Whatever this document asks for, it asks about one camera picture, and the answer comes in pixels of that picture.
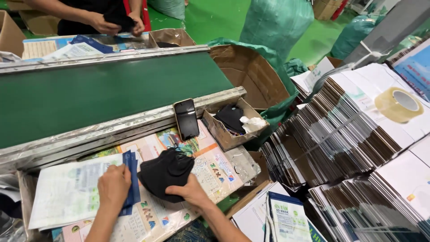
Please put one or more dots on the person's left hand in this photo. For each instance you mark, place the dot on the person's left hand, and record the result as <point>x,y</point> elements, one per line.
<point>112,190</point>

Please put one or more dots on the person's right hand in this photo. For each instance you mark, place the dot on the person's right hand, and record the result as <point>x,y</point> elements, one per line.
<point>195,195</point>

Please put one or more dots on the person's left fingers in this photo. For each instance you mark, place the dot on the person's left fingers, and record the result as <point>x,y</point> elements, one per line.
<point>121,170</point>

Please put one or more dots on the stack of black face masks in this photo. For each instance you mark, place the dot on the stack of black face masks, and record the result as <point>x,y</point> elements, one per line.
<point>164,173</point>

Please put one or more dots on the stack of white blue packets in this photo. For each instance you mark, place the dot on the stack of white blue packets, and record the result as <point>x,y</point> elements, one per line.
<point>67,191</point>

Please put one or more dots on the green conveyor belt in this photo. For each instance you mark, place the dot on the green conveyor belt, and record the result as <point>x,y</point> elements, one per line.
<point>100,97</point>

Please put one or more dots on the black smartphone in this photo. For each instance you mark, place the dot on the black smartphone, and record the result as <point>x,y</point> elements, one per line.
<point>186,119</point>

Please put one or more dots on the colourful printed calendar sheet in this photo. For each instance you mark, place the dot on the colourful printed calendar sheet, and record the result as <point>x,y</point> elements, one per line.
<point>215,171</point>

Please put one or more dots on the small open cardboard box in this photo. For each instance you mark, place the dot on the small open cardboard box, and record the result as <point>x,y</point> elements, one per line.
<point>228,132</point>

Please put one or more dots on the black face mask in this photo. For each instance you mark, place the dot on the black face mask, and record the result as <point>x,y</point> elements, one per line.
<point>230,117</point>
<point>118,18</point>

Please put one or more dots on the clear plastic bag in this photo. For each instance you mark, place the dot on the clear plastic bag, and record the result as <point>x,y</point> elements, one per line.
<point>243,164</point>

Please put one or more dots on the flat cardboard sheet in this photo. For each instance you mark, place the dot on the flat cardboard sheet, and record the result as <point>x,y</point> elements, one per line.
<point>250,193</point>

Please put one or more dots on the pile of printed packets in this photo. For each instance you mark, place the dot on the pile of printed packets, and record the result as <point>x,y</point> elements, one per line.
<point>74,47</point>

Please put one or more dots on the crumpled white tissue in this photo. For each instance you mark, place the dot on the crumpled white tissue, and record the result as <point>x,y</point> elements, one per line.
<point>252,123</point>

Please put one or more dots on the brown cardboard box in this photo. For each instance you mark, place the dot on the brown cardboard box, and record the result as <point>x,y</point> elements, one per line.
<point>171,37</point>
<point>10,35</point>
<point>40,23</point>

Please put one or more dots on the red plastic object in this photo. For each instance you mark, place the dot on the red plastic object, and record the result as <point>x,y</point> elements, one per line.
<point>146,15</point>

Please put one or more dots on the large open cardboard box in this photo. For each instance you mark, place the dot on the large open cardboard box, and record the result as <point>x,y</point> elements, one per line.
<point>250,75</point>

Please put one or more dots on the bundle of mask packets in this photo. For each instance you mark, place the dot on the bundle of mask packets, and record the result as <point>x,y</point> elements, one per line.
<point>289,218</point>

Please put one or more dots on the large green woven sack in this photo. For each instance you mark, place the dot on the large green woven sack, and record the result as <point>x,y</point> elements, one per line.
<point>277,23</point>

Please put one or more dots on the heap of flat folded cartons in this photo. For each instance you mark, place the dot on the heap of flat folded cartons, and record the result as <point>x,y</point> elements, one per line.
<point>356,144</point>

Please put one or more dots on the stack of cardboard boxes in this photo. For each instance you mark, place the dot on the stack of cardboard boxes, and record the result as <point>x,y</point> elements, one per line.
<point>326,8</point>

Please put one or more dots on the green plastic sack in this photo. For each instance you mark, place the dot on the green plastic sack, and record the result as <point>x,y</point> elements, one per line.
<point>352,35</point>

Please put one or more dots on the clear packing tape roll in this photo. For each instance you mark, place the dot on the clear packing tape roll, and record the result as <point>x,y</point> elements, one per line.
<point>398,104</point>

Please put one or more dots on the grey wrapped post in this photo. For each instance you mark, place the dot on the grey wrapped post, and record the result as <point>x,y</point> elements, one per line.
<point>386,30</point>

